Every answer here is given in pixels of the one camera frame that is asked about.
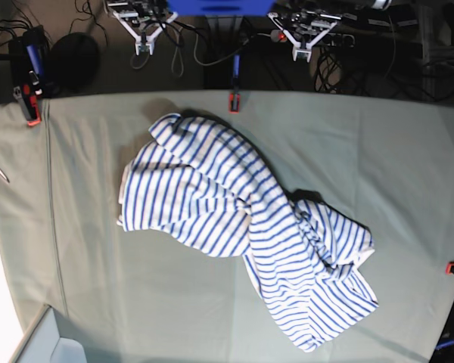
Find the blue box on stand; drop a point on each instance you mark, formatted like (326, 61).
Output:
(221, 7)

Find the green table cloth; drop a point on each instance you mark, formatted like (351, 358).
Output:
(143, 297)

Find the blue white striped t-shirt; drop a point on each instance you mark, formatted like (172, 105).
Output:
(206, 186)

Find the white bin at lower left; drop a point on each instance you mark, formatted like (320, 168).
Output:
(43, 342)

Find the orange clamp at left corner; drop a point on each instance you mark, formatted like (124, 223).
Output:
(27, 95)

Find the orange clamp at back centre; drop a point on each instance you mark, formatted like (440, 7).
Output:
(234, 96)

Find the black round bag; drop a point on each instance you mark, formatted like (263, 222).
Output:
(74, 61)

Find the black power strip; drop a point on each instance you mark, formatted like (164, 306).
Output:
(338, 40)

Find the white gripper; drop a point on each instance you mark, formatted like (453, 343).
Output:
(303, 29)
(143, 20)

